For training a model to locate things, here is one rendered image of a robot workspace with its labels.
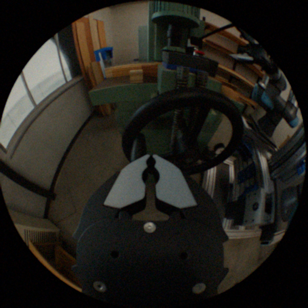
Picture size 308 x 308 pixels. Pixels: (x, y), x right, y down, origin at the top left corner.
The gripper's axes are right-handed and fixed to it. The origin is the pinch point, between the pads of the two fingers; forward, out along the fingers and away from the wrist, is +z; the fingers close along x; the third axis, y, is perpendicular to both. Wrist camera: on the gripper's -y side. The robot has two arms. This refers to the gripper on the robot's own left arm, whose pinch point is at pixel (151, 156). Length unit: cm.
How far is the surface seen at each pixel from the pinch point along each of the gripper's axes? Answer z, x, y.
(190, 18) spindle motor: 13.5, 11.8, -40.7
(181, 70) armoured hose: 7.0, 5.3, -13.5
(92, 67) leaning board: 121, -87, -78
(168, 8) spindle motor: 12.3, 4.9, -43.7
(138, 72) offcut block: 19.1, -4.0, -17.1
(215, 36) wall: 169, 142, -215
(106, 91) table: 20.1, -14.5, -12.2
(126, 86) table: 19.8, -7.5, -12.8
